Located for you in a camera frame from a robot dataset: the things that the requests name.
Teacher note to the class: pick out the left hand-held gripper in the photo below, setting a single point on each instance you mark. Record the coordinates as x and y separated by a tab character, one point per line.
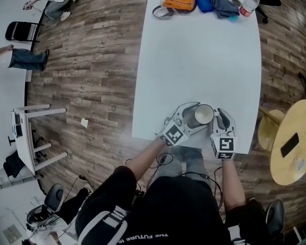
174	134

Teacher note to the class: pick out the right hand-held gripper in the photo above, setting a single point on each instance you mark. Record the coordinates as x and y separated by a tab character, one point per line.
224	145

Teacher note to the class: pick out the person's right forearm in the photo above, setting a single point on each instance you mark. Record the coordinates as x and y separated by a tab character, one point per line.
232	185

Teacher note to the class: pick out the person's left forearm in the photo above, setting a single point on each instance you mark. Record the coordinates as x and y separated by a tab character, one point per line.
145	159

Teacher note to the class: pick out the person's grey trousers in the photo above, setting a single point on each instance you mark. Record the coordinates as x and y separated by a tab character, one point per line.
193	162

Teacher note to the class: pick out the white rectangular table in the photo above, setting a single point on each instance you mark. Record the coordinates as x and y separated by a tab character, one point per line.
193	60

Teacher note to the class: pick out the black smartphone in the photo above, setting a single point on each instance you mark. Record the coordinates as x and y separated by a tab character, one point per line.
290	145

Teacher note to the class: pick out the round wooden side table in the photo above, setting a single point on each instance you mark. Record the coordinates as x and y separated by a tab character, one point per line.
295	126

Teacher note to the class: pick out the person's black t-shirt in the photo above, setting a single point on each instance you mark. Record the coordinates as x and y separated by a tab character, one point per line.
178	213

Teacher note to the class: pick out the teal round lid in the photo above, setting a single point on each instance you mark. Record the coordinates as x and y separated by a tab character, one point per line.
234	19

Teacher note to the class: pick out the white paper scrap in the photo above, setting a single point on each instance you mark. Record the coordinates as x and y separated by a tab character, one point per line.
84	123

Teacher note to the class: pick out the black mesh chair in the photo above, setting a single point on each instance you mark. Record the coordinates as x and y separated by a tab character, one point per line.
275	218

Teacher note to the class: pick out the grey cloth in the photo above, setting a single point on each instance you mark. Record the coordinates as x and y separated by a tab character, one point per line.
223	7

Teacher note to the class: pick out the blue pouch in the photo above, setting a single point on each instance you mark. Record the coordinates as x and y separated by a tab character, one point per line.
202	1

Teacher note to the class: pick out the orange bag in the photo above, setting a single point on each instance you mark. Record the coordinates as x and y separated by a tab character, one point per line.
178	0

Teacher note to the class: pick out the clear plastic water bottle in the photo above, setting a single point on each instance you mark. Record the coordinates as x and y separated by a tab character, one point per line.
249	4

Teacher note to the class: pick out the white desk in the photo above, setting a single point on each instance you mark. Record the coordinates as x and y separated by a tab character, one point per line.
23	142

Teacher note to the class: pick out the black device box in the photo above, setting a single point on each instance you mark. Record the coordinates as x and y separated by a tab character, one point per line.
18	127

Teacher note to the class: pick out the black folding chair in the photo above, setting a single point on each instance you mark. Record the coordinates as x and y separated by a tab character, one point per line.
20	32

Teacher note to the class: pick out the metal stepladder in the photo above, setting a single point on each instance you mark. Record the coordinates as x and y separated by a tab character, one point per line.
2	181

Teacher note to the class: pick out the grey wall electrical panel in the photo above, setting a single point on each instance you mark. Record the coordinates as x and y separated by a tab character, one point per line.
12	233

